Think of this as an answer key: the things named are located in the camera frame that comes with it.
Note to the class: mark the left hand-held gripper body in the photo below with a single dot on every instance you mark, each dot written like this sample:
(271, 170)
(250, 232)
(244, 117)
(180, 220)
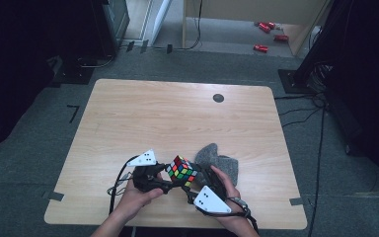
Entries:
(144, 177)

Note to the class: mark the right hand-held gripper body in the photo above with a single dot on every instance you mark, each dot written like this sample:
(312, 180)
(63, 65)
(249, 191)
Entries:
(212, 200)

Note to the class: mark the grey cloth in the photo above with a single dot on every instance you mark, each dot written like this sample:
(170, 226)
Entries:
(222, 161)

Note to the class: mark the multicoloured puzzle cube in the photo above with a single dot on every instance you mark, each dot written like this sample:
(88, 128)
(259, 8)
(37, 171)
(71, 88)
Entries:
(181, 171)

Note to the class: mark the person's right hand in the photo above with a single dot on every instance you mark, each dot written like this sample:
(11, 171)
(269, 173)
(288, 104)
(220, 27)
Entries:
(232, 194)

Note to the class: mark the person's left hand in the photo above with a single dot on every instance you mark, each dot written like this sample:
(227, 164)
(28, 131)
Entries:
(135, 202)

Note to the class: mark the dark round table grommet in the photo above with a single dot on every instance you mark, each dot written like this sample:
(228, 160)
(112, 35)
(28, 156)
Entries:
(218, 98)

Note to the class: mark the black tape corner mark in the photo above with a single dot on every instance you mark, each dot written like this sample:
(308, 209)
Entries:
(74, 111)

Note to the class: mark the black tape piece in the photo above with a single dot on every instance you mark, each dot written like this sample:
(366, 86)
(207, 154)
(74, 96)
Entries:
(144, 46)
(130, 46)
(169, 48)

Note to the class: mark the red can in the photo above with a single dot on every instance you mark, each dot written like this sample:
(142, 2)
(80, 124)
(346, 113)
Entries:
(260, 48)
(271, 25)
(264, 27)
(281, 38)

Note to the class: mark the white panel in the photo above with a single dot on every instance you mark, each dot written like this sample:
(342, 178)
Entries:
(162, 19)

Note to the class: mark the black cabinet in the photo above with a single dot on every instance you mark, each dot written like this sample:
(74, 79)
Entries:
(110, 26)

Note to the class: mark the black stand base plate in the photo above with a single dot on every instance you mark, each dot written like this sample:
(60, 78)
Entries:
(74, 74)
(291, 82)

